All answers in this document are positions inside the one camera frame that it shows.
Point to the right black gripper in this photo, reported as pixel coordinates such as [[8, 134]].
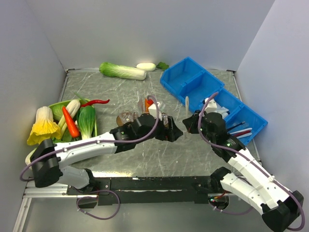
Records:
[[190, 123]]

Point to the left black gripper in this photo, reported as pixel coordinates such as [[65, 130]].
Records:
[[171, 134]]

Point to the clear plastic cup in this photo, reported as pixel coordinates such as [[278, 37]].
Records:
[[127, 112], [163, 117]]

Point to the orange toothpaste tube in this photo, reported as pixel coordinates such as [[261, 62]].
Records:
[[147, 104]]

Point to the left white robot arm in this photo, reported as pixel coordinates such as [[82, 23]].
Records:
[[52, 163]]

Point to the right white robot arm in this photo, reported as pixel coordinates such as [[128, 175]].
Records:
[[278, 206]]

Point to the large white toothpaste tube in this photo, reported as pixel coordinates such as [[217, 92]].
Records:
[[224, 112]]

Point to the red toothbrush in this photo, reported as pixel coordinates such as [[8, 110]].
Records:
[[242, 134]]

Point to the white toothbrush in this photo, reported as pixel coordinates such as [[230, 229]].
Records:
[[246, 130]]

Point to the brown oval wooden tray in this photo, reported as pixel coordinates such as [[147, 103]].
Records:
[[120, 120]]

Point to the blue compartment bin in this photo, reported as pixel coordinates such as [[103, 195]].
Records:
[[189, 79]]

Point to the white radish with leaves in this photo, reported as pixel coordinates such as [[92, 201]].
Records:
[[149, 67]]

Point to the red chili pepper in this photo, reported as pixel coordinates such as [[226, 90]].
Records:
[[90, 103]]

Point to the bok choy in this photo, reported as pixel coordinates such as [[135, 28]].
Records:
[[86, 121]]

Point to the green napa cabbage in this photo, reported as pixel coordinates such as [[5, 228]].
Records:
[[121, 71]]

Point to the orange carrot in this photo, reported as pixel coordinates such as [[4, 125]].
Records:
[[72, 128]]

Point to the white corn cob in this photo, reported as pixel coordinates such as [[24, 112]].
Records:
[[72, 109]]

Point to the green plastic basket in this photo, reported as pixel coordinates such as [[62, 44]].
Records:
[[66, 137]]

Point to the yellow white cabbage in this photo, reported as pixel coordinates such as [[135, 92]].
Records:
[[44, 127]]

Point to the pale green cabbage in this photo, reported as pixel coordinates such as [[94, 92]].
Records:
[[28, 157]]

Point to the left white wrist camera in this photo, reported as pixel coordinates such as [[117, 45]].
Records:
[[153, 110]]

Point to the black base frame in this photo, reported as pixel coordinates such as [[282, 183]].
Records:
[[168, 189]]

